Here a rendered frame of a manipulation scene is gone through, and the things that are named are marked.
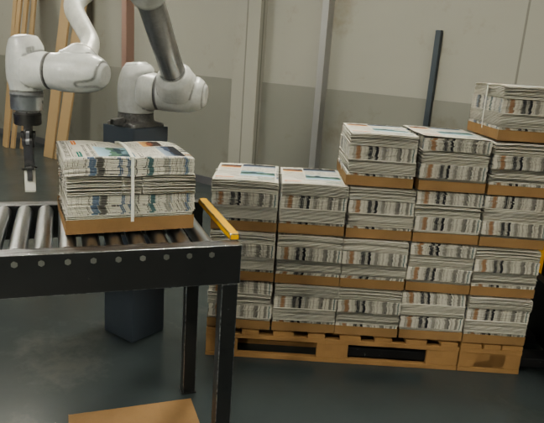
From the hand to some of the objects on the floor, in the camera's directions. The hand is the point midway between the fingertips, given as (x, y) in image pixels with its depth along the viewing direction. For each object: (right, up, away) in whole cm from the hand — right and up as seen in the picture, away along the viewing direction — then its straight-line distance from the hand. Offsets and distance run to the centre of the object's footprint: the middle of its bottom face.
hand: (29, 180), depth 171 cm
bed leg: (+37, -82, +64) cm, 111 cm away
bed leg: (+54, -96, +19) cm, 111 cm away
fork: (+154, -78, +100) cm, 199 cm away
